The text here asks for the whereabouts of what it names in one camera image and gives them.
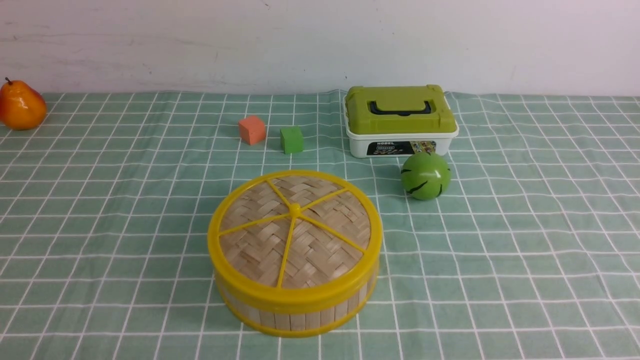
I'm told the green toy watermelon ball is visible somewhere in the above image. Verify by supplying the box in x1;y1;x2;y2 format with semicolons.
400;152;451;201

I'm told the orange foam cube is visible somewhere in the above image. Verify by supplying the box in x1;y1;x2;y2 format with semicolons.
238;115;266;146

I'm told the green foam cube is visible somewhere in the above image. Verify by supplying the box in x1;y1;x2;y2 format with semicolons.
279;125;304;155

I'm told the yellow woven steamer lid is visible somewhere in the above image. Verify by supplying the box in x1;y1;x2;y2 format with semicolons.
207;170;383;313

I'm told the orange toy pear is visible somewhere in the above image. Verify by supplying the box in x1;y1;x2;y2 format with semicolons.
0;77;48;131

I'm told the yellow bamboo steamer basket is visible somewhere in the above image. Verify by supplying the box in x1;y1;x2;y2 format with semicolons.
215;273;378;338

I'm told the green lidded white toolbox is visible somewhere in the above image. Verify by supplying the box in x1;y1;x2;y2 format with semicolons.
342;84;459;158

